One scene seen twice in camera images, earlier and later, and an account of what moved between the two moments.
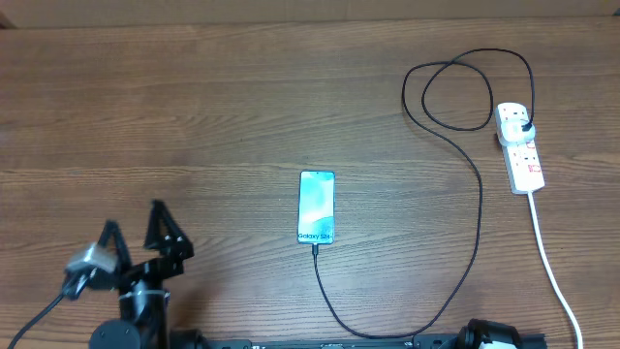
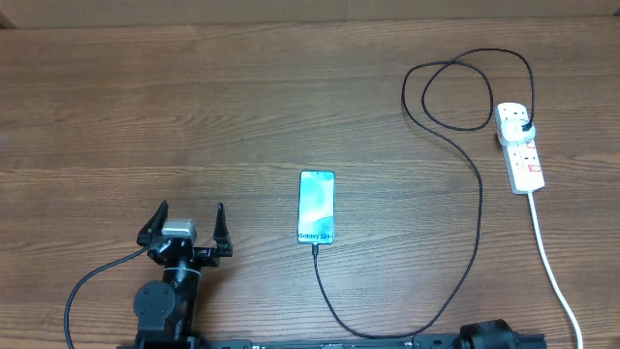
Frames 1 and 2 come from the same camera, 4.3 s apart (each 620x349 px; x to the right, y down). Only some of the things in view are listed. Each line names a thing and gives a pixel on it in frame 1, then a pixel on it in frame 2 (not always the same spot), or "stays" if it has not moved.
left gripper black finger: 165,234 -> 221,233
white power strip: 522,161 stays
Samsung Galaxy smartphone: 316,209 stays
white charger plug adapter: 511,133 stays
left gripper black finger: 112,237 -> 154,226
